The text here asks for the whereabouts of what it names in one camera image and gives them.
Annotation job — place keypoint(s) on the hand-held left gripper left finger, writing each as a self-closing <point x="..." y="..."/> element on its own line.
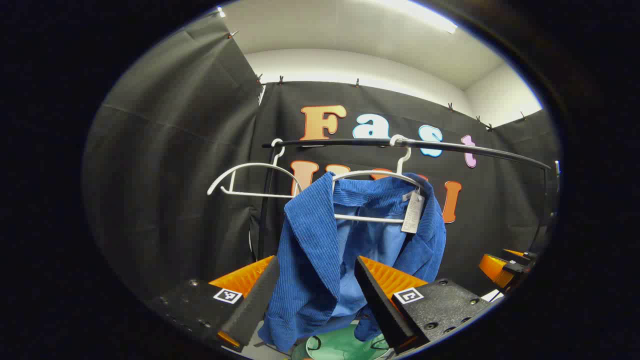
<point x="252" y="305"/>

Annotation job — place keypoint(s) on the white paper hang tag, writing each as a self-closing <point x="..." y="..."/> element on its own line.
<point x="413" y="212"/>

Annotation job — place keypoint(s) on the black backdrop cloth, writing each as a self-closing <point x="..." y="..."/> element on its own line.
<point x="175" y="175"/>

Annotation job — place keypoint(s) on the green laundry hamper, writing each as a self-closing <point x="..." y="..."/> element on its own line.
<point x="345" y="345"/>

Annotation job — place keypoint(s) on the white plastic clothes hanger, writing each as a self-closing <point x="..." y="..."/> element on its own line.
<point x="370" y="218"/>
<point x="250" y="165"/>

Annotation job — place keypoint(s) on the black metal clothes rack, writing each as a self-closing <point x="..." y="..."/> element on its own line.
<point x="350" y="142"/>

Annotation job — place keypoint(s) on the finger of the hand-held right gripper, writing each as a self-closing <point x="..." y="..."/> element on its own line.
<point x="492" y="267"/>
<point x="512" y="252"/>

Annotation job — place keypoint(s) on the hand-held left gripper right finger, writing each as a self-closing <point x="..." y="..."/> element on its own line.
<point x="380" y="305"/>

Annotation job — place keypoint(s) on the row of black binder clips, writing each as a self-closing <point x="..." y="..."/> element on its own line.
<point x="357" y="83"/>

